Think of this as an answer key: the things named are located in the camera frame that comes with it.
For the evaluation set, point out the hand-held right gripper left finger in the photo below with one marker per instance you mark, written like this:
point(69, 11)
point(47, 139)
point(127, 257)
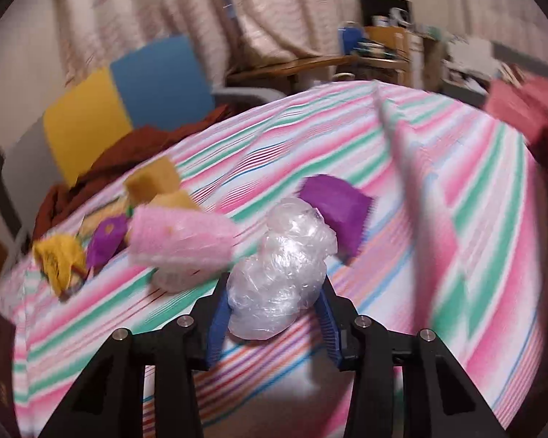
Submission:
point(217, 328)

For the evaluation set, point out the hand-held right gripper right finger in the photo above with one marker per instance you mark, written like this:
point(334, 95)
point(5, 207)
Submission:
point(331, 328)

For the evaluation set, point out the clear plastic wrap ball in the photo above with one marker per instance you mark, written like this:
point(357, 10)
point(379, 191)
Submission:
point(283, 273)

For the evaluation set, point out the pink sponge in wrap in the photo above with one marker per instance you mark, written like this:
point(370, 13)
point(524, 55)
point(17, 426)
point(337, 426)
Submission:
point(182, 242)

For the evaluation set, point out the large purple packet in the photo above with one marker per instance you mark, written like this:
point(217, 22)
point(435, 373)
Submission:
point(338, 210)

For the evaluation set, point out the yellow sponge block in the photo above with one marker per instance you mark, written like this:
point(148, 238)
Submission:
point(153, 178)
point(173, 200)

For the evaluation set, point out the small purple packet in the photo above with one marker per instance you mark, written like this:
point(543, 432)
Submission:
point(105, 239)

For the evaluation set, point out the yellow woven band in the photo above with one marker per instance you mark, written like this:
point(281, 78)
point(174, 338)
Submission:
point(59, 255)

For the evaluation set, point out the rust brown jacket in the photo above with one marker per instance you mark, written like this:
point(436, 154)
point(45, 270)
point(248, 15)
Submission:
point(118, 155)

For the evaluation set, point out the grey yellow blue chair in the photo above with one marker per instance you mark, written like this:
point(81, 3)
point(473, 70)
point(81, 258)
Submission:
point(155, 86)

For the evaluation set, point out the wooden side desk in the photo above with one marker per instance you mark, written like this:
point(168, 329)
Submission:
point(301, 66)

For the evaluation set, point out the blue round item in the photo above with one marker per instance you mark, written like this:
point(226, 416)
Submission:
point(351, 39)

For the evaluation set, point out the cluttered wooden shelf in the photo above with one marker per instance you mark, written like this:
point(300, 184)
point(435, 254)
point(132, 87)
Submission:
point(388, 32)

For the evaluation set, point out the pale patterned curtain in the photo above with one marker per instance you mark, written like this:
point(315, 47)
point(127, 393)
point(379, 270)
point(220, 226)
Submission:
point(164, 0)

